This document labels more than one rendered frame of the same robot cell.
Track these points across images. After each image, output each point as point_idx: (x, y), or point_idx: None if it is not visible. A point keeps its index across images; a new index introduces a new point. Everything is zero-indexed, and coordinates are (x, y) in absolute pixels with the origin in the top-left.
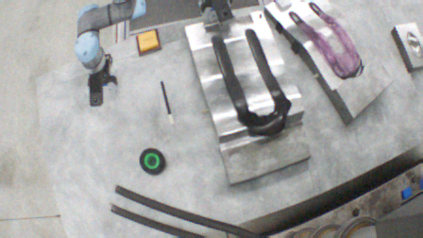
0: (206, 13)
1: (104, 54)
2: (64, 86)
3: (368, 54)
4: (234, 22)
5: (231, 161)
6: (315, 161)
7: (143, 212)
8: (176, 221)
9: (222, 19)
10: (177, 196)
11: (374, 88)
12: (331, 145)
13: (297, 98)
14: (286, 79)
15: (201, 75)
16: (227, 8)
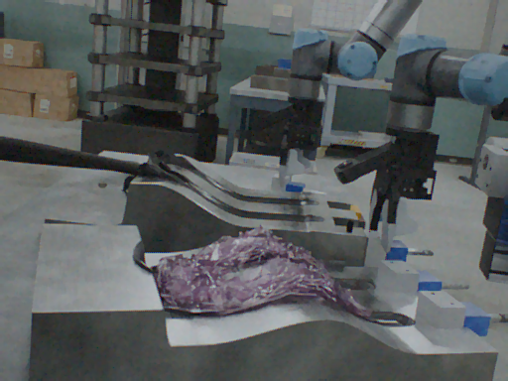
0: (370, 212)
1: (317, 121)
2: (315, 186)
3: (188, 338)
4: (341, 215)
5: (121, 188)
6: (25, 258)
7: (113, 180)
8: (81, 186)
9: (336, 167)
10: None
11: (66, 267)
12: (27, 278)
13: (156, 182)
14: (200, 201)
15: (256, 190)
16: (357, 162)
